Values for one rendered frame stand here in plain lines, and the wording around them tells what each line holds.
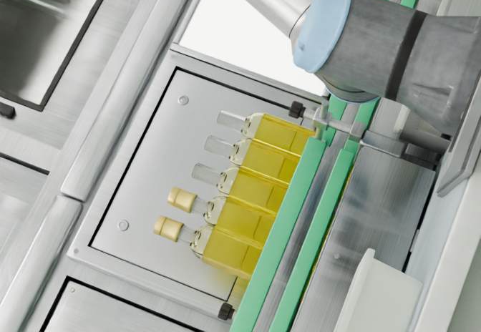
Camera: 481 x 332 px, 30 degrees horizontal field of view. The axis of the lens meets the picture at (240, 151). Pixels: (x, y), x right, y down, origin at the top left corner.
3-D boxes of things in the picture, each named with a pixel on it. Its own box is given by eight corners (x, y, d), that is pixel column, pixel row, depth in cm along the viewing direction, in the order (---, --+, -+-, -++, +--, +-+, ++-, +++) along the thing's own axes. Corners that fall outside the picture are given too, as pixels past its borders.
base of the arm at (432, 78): (507, 6, 103) (424, -21, 105) (461, 127, 102) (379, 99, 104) (492, 39, 118) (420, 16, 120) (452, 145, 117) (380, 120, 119)
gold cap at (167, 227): (180, 240, 156) (157, 230, 157) (186, 221, 155) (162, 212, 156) (174, 245, 153) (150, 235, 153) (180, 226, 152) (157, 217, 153)
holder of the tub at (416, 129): (465, 85, 159) (423, 70, 160) (508, 1, 134) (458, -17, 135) (436, 168, 153) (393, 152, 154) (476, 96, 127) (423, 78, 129)
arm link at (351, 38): (383, 91, 106) (278, 54, 109) (386, 107, 119) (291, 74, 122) (419, -3, 107) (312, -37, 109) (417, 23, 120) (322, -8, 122)
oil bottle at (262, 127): (358, 159, 163) (249, 119, 166) (362, 147, 158) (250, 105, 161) (348, 185, 161) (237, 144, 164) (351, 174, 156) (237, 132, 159)
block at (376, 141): (397, 161, 153) (358, 147, 154) (407, 139, 144) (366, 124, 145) (391, 179, 152) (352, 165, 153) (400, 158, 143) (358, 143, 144)
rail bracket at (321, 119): (357, 152, 156) (290, 127, 158) (371, 110, 140) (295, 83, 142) (351, 167, 155) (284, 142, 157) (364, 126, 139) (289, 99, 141)
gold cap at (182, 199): (197, 190, 156) (175, 182, 157) (190, 207, 154) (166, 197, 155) (197, 201, 159) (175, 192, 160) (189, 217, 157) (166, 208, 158)
